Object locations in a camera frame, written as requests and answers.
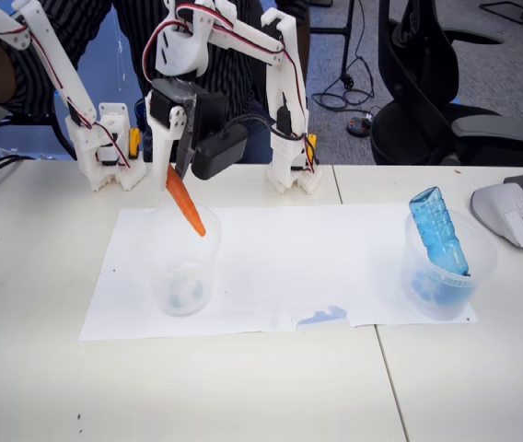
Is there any orange carrot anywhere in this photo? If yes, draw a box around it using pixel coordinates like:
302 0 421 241
165 163 207 238

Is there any white leader arm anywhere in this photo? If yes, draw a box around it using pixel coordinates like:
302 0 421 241
0 0 148 193

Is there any right forearm striped sleeve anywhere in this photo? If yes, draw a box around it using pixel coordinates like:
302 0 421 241
0 43 63 123

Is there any blue plastic bottle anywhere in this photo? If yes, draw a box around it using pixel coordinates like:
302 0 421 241
408 185 471 277

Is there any person in striped shirt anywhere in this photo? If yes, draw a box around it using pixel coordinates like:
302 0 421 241
0 0 311 165

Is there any round orange black device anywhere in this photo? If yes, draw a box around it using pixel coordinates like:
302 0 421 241
345 116 374 137

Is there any black metal stand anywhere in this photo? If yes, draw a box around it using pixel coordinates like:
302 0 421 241
309 0 357 88

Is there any white paper sheet blue stain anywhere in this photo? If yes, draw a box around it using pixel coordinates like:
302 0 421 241
265 202 480 332

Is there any black office chair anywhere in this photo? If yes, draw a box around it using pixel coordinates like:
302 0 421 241
370 0 523 168

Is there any white computer mouse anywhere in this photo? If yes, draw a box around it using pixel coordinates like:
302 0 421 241
469 181 523 250

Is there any black webcam with mount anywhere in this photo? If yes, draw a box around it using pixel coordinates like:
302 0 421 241
191 91 250 181

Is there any black webcam cable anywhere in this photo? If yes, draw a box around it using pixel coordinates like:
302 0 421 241
218 114 284 139

